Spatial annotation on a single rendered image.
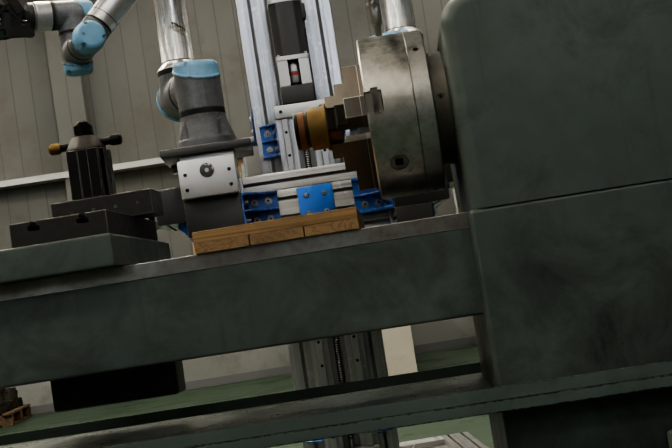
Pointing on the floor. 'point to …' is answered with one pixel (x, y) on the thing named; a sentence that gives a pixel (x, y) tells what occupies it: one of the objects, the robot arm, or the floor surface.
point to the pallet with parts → (12, 408)
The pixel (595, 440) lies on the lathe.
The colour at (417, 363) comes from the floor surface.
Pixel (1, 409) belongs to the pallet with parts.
